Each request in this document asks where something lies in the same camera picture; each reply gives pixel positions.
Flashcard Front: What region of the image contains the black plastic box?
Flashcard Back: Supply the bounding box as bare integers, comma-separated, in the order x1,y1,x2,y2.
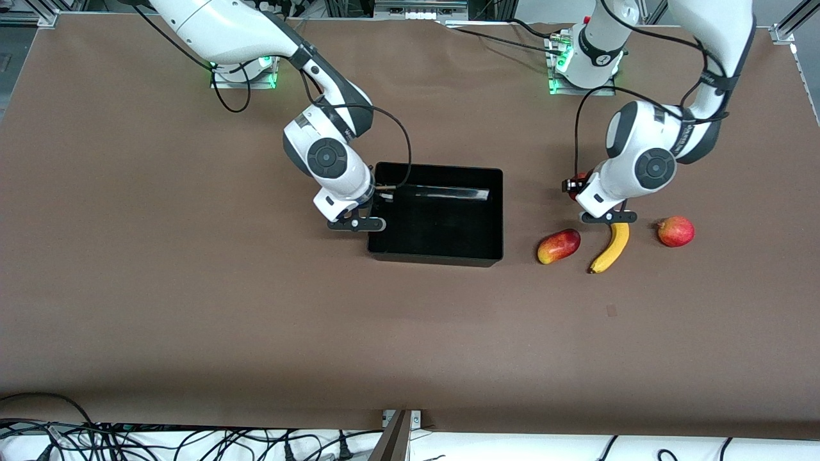
367,161,504,268

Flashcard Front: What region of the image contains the yellow banana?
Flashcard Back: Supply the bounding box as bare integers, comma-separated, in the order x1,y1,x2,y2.
589,223,630,275

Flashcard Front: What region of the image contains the red yellow mango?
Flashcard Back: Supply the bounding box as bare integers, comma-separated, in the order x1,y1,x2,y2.
537,229,582,265

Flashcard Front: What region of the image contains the brown table cover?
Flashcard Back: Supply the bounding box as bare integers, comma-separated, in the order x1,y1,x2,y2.
0,13,820,442

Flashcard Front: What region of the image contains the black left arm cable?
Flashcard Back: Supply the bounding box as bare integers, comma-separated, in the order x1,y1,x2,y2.
575,0,734,183

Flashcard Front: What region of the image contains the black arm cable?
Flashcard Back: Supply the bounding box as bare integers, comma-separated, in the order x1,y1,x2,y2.
131,3,413,191
575,0,734,183

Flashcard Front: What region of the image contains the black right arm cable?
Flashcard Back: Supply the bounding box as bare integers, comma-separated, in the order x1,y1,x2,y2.
131,3,413,191

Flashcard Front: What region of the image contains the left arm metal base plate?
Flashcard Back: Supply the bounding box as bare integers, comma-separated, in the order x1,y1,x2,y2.
549,76,616,97

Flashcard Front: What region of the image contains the thick black base cable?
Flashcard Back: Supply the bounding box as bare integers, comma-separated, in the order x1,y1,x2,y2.
442,22,564,54

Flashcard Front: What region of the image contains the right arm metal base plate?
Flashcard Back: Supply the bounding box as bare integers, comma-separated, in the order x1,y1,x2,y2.
210,59,277,90

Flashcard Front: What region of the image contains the silver table edge bracket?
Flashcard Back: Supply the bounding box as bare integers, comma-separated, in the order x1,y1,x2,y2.
382,410,423,429

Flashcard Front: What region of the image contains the dark camera post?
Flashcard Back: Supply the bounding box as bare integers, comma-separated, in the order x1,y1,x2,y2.
368,410,411,461

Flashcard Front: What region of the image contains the black cable with plug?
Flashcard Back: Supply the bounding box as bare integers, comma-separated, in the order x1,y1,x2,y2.
301,428,359,461
243,428,302,461

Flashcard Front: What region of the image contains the black looped cable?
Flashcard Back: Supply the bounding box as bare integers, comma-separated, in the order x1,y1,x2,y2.
0,391,98,428

